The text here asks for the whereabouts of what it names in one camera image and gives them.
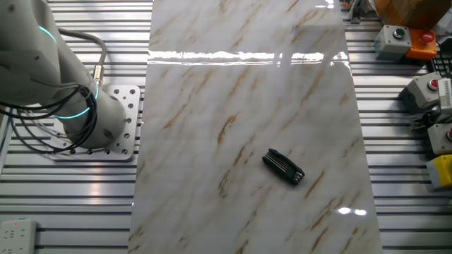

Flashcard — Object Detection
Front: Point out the yellow button box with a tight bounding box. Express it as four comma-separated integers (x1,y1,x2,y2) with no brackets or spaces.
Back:
426,154,452,190

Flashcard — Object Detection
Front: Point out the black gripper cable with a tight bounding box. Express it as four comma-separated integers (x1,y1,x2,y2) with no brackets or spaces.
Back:
0,84,99,155

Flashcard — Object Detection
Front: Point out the orange box red button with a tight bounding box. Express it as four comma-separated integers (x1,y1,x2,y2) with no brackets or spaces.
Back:
405,28,438,61

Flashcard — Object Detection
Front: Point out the marble pattern table mat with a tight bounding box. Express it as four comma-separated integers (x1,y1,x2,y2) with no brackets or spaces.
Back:
126,0,384,254

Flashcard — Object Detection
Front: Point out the white power strip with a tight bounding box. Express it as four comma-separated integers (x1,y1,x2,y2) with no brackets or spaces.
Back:
0,217,39,254

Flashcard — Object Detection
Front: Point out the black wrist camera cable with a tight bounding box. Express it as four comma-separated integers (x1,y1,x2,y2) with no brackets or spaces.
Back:
0,84,99,155

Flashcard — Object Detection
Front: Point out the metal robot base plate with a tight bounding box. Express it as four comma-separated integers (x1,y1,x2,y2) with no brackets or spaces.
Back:
47,84,142,162

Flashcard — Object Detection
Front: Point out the dark folding hex key set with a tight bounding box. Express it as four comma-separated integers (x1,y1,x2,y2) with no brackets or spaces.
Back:
261,147,306,186

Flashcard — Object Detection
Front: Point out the black keyboard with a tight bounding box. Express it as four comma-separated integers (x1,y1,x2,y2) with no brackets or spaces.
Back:
430,52,452,77

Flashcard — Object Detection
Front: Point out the thick grey cable metal plug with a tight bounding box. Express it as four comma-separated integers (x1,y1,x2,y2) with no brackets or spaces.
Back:
56,27,109,87

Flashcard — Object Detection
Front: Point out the grey box red button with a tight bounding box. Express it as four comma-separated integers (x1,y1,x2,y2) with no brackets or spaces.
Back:
398,71,444,114
427,122,452,155

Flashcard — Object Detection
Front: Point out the grey box green button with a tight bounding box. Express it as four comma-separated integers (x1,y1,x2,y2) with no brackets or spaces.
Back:
373,24,412,61

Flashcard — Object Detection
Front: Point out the brown cardboard box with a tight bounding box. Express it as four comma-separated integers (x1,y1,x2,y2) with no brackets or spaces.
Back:
374,0,452,31

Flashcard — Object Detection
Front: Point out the aluminium stand pole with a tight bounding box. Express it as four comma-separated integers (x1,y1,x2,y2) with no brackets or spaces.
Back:
347,0,367,25

